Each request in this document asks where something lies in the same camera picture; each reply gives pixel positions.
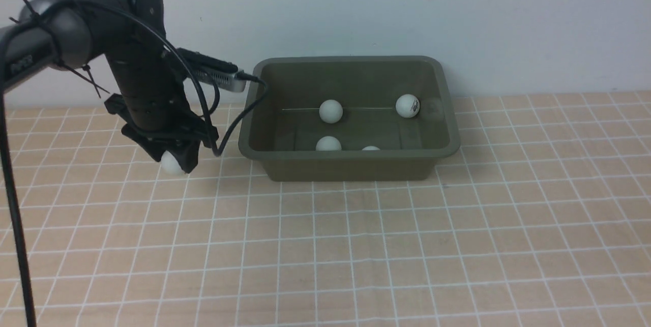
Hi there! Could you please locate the black left camera cable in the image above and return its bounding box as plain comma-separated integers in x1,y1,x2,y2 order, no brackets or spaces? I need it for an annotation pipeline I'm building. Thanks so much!
76,0,270,157

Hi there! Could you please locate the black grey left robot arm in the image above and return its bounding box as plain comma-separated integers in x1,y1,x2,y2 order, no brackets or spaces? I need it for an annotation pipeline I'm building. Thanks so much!
2,0,218,173

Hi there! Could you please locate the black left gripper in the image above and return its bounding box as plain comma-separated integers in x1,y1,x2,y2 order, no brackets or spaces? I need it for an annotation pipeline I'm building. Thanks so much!
106,50,219,174

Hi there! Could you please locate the olive green plastic bin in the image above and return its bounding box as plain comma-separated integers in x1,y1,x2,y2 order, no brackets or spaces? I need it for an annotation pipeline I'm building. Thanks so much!
238,55,461,182

